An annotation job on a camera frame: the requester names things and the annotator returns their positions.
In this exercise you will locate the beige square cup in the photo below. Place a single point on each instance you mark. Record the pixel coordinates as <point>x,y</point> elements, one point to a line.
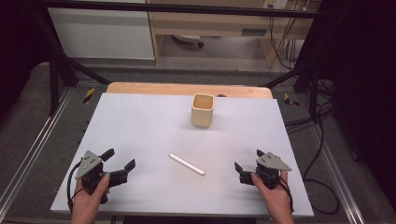
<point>202,115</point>

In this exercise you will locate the light wooden table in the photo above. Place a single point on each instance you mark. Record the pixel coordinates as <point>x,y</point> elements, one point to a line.
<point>174,88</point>

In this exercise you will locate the yellow black striped tape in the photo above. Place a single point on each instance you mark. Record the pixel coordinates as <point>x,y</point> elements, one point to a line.
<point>89,95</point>
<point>290,100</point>

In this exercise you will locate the white wall socket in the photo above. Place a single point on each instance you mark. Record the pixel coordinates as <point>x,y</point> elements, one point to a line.
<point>275,3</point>

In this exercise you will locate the black metal frame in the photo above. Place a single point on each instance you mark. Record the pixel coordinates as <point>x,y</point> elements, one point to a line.
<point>186,7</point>

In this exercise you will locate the white pen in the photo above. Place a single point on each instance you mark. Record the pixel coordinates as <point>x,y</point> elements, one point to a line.
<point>186,164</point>

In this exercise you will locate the person's left hand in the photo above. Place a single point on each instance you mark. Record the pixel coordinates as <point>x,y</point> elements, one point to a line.
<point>87,202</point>

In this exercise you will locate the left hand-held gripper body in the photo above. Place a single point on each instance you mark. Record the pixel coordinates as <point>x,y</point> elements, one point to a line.
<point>93,174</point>

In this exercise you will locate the person's right hand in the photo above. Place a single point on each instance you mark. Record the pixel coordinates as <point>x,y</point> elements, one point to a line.
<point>275,199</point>

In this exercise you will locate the white cabinet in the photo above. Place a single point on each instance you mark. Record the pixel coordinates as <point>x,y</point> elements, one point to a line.
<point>102,34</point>

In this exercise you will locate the aluminium floor rail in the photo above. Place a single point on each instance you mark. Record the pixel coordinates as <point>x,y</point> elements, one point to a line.
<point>339,174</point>
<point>34,146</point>

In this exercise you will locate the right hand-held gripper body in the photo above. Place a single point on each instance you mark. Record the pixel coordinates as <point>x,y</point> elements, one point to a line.
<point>271,168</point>

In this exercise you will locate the white chair base with wheel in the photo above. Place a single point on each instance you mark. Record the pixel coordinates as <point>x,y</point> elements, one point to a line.
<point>190,39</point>

